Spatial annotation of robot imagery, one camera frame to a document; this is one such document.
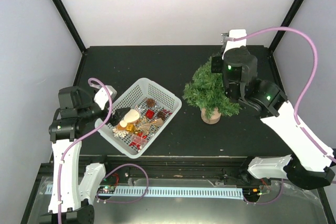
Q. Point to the gold gift box ornament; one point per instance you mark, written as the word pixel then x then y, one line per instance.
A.
pixel 130 128

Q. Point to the dark pine cone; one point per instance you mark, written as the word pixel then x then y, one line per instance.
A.
pixel 161 115

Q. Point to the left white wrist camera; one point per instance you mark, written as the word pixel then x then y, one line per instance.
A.
pixel 101 97

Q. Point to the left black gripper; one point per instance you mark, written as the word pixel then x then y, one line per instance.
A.
pixel 114 121

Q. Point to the white perforated plastic basket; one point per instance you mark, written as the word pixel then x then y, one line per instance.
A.
pixel 141 112

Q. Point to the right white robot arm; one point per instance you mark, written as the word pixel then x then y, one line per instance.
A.
pixel 309 165

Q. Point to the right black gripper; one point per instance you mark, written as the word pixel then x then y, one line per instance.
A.
pixel 214 64

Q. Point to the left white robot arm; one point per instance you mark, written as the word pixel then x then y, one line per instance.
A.
pixel 71 198

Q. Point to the small green christmas tree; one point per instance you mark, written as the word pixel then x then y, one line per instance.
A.
pixel 206 92

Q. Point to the white snowflake ornament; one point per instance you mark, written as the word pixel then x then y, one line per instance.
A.
pixel 119 133

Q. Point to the red gift box ornament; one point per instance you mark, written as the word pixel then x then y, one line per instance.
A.
pixel 149 114

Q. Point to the white slotted cable duct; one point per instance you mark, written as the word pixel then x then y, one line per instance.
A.
pixel 173 192

